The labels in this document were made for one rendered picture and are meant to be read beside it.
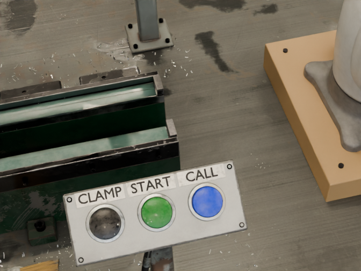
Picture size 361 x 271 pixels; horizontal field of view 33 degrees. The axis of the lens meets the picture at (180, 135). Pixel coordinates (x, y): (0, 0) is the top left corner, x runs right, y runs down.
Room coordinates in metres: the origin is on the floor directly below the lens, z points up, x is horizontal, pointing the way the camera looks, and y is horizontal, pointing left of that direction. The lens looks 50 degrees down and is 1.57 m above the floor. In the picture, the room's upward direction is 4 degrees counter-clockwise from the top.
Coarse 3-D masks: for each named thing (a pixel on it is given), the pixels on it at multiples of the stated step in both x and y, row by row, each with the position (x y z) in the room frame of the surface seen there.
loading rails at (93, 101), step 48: (48, 96) 0.64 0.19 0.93; (96, 96) 0.64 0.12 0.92; (144, 96) 0.63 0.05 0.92; (0, 144) 0.59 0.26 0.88; (48, 144) 0.60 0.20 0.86; (96, 144) 0.55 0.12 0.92; (144, 144) 0.53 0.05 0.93; (0, 192) 0.49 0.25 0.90; (48, 192) 0.50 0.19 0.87; (48, 240) 0.47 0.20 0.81
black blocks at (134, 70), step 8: (104, 72) 0.75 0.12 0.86; (112, 72) 0.75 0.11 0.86; (120, 72) 0.75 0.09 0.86; (128, 72) 0.75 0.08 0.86; (136, 72) 0.74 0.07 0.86; (80, 80) 0.73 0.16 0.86; (88, 80) 0.73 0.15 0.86; (96, 80) 0.73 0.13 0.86; (104, 80) 0.73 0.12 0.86; (16, 88) 0.72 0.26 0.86; (24, 88) 0.72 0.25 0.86; (32, 88) 0.72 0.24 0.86; (40, 88) 0.72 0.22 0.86; (48, 88) 0.72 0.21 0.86; (56, 88) 0.72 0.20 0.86; (0, 96) 0.71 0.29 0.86; (8, 96) 0.71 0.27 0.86; (16, 96) 0.71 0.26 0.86
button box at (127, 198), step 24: (192, 168) 0.37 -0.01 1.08; (216, 168) 0.37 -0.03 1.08; (72, 192) 0.35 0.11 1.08; (96, 192) 0.35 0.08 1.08; (120, 192) 0.35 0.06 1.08; (144, 192) 0.35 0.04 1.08; (168, 192) 0.35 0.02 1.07; (192, 192) 0.35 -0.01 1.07; (240, 192) 0.35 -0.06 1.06; (72, 216) 0.33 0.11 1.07; (120, 216) 0.33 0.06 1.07; (192, 216) 0.33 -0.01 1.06; (216, 216) 0.33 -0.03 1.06; (240, 216) 0.33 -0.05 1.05; (72, 240) 0.31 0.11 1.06; (96, 240) 0.31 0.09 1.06; (120, 240) 0.31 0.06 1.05; (144, 240) 0.31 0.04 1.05; (168, 240) 0.31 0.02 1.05; (192, 240) 0.31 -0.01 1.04
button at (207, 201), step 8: (200, 192) 0.34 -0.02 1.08; (208, 192) 0.34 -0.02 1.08; (216, 192) 0.34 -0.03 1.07; (192, 200) 0.34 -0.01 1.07; (200, 200) 0.34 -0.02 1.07; (208, 200) 0.34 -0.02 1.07; (216, 200) 0.34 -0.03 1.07; (200, 208) 0.33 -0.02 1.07; (208, 208) 0.33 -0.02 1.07; (216, 208) 0.33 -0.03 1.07; (208, 216) 0.33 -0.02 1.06
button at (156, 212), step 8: (152, 200) 0.34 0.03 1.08; (160, 200) 0.34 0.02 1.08; (144, 208) 0.33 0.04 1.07; (152, 208) 0.33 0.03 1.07; (160, 208) 0.33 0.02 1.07; (168, 208) 0.33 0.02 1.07; (144, 216) 0.32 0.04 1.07; (152, 216) 0.32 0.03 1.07; (160, 216) 0.32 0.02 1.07; (168, 216) 0.32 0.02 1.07; (152, 224) 0.32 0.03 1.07; (160, 224) 0.32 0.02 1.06
